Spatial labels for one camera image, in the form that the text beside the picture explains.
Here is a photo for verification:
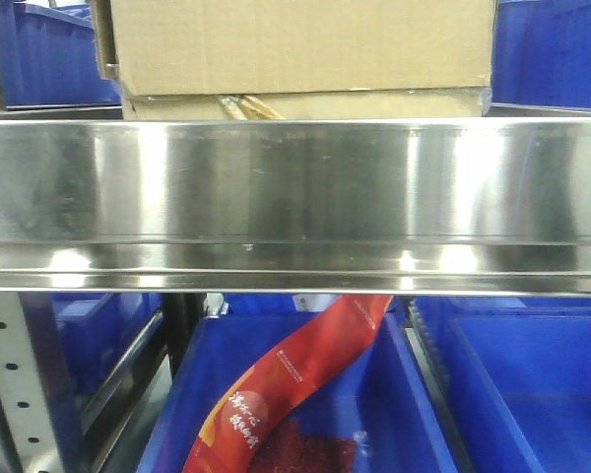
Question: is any blue bin right lower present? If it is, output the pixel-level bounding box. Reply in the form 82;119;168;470
412;296;591;472

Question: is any blue bin with red bag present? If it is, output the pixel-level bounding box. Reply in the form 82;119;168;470
138;295;456;472

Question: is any red snack bag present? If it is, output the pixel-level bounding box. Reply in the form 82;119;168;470
182;295;393;472

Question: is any blue bin upper right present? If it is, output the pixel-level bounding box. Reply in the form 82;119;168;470
492;1;591;108

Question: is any large plain cardboard box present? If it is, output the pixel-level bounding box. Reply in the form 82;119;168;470
91;1;496;120

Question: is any blue bin upper left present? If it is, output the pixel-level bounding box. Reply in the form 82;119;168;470
0;1;120;106

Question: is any stainless steel shelf rack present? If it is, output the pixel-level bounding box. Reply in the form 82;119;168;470
0;82;591;472

